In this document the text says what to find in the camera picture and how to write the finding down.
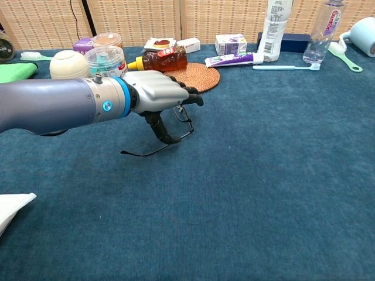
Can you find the purple box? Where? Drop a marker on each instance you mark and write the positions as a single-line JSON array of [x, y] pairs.
[[82, 45]]

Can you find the light blue toothbrush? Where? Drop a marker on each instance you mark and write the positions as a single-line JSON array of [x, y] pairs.
[[281, 67]]

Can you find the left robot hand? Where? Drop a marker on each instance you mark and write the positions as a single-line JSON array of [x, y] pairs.
[[158, 87]]

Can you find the honey bottle yellow cap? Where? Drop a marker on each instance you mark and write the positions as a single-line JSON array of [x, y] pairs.
[[167, 60]]

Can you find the clear tub binder clips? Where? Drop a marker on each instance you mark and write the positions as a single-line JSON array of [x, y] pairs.
[[105, 63]]

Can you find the small white box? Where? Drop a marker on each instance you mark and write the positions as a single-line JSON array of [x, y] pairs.
[[190, 45]]

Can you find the plastic tub brown powder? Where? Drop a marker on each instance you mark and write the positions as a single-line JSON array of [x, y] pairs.
[[107, 39]]

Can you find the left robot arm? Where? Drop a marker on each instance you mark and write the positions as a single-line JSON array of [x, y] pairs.
[[44, 105]]

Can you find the white cloth at edge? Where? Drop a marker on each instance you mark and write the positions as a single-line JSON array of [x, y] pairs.
[[11, 207]]

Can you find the white purple drink carton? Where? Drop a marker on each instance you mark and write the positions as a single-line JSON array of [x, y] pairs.
[[231, 44]]

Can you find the clear water bottle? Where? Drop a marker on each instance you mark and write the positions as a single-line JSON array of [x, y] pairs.
[[320, 38]]

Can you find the green folded towel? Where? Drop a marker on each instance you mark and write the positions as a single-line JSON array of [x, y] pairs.
[[14, 71]]

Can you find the cake snack packet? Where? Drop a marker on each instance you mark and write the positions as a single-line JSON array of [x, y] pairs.
[[159, 44]]

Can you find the blue table cover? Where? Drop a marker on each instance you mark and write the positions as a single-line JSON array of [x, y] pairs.
[[234, 205]]

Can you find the dark blue box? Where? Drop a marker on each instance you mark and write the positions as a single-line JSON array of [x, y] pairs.
[[296, 42]]

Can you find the cream bowl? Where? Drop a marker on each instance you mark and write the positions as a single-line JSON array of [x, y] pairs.
[[68, 64]]

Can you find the black-framed eyeglasses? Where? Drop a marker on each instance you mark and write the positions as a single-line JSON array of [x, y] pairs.
[[124, 152]]

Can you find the black stand pole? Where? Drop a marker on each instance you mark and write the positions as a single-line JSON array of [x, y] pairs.
[[89, 17]]

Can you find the purple white toothpaste tube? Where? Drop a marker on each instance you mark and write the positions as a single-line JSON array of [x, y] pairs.
[[231, 59]]

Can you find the bamboo folding screen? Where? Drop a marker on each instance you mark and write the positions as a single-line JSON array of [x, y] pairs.
[[140, 20]]

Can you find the glass jar black lid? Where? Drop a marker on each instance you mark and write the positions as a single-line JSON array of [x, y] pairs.
[[6, 49]]

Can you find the round woven rattan coaster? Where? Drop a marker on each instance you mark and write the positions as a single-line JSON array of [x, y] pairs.
[[202, 77]]

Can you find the white bottle yellow cap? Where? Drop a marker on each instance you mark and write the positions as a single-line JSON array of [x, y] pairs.
[[274, 35]]

